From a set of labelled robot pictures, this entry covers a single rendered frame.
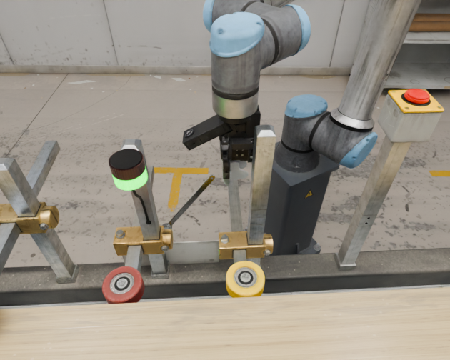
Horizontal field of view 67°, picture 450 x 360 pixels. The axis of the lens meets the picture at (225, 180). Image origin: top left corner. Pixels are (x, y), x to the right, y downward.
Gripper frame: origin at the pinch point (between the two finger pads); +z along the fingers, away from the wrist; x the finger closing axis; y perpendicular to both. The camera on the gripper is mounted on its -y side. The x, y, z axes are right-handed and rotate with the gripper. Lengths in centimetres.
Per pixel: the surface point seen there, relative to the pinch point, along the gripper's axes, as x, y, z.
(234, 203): 5.0, 3.1, 13.8
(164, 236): -9.0, -14.8, 9.2
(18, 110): 192, -161, 96
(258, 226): -9.8, 7.5, 5.6
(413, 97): -9.1, 31.8, -26.9
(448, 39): 191, 180, 45
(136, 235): -8.4, -21.5, 9.0
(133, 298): -26.0, -19.3, 6.0
